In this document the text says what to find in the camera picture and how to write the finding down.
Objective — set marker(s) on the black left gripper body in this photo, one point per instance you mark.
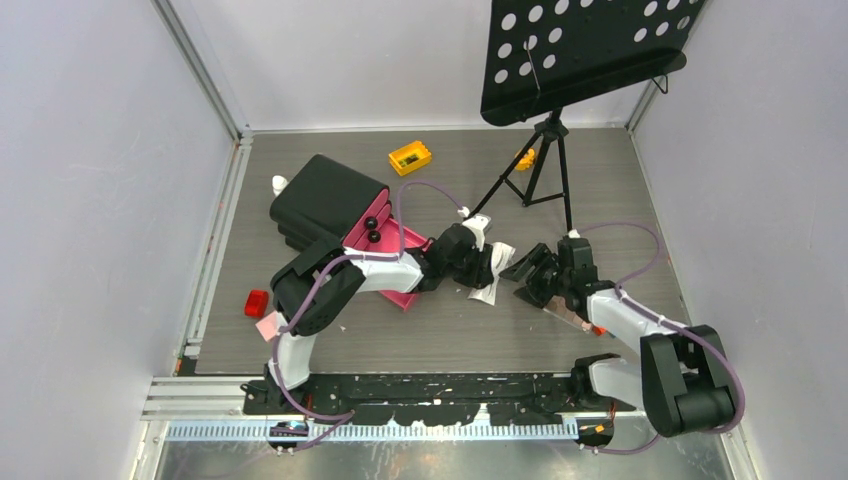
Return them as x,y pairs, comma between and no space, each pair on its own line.
472,270

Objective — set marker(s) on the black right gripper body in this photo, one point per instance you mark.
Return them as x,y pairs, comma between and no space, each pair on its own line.
540,290

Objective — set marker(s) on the long eyeshadow palette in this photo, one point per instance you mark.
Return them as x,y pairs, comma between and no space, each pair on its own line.
558,308

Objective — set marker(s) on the false eyelash card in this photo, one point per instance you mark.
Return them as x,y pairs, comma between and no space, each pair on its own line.
501,257

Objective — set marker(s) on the black drawer organizer cabinet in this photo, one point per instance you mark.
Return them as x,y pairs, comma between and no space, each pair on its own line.
327,199

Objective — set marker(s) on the white bottle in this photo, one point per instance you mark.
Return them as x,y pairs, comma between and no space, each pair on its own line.
279,183

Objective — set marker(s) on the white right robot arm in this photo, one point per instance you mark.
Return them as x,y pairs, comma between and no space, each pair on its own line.
682,379

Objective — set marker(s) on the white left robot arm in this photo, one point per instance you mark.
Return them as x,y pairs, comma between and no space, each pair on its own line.
313,289

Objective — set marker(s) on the yellow toy object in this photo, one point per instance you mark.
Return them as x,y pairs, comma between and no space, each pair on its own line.
526,161

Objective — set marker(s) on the yellow toy block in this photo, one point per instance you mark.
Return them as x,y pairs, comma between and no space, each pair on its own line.
409,158

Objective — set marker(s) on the black tripod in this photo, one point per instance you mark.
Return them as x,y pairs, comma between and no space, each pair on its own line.
550,131

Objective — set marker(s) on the pink sponge block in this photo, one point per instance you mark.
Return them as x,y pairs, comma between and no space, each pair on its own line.
269,326

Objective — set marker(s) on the red block left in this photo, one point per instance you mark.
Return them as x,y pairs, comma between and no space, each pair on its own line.
256,304

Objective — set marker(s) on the black perforated music stand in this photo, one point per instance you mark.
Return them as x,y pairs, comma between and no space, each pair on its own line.
545,55

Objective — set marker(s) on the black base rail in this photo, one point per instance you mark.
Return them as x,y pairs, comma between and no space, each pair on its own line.
434,399

